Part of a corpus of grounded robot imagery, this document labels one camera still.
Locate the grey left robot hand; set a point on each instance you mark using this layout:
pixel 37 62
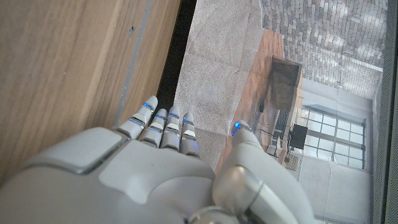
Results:
pixel 140 174

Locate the wooden table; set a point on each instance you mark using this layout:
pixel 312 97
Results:
pixel 133 62

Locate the grey perforated wall panel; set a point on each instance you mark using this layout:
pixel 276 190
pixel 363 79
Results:
pixel 388 124

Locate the printed room backdrop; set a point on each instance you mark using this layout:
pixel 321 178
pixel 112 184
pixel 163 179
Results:
pixel 224 62

